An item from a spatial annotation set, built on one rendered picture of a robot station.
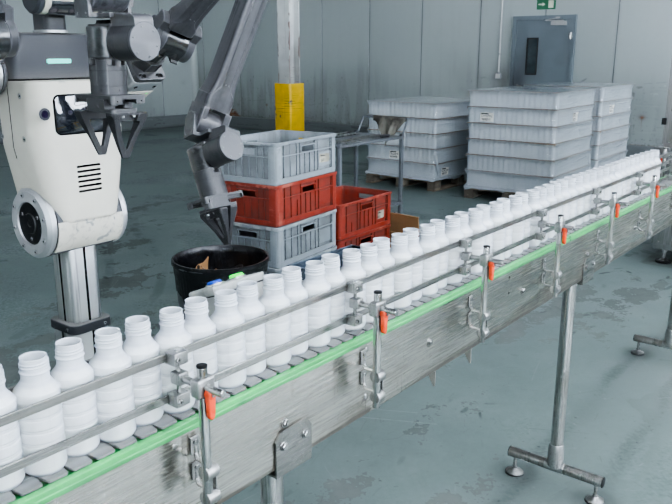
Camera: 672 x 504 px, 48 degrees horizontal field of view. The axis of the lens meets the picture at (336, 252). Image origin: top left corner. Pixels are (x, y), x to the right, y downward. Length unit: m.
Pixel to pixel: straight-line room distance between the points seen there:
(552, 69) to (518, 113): 4.17
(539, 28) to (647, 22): 1.58
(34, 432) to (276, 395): 0.45
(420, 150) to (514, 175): 1.24
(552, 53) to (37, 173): 10.92
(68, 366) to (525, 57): 11.58
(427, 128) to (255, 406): 7.57
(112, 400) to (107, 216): 0.74
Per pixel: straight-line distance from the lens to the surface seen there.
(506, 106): 8.16
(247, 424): 1.32
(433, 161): 8.74
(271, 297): 1.35
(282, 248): 3.99
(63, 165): 1.73
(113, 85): 1.25
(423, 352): 1.75
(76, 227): 1.76
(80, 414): 1.13
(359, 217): 4.73
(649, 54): 11.80
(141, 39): 1.20
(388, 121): 7.02
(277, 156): 3.88
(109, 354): 1.13
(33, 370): 1.07
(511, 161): 8.18
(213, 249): 3.73
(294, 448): 1.44
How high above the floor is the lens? 1.55
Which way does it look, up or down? 15 degrees down
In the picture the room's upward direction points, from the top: straight up
